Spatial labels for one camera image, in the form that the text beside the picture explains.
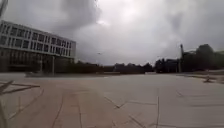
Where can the row of dark trees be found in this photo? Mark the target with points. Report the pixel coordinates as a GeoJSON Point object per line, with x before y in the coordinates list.
{"type": "Point", "coordinates": [133, 68]}

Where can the grey paved plaza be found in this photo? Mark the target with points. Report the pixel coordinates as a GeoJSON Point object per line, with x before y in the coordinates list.
{"type": "Point", "coordinates": [126, 100]}

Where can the large grey glazed building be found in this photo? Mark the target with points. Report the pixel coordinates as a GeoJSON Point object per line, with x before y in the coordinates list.
{"type": "Point", "coordinates": [30, 46]}

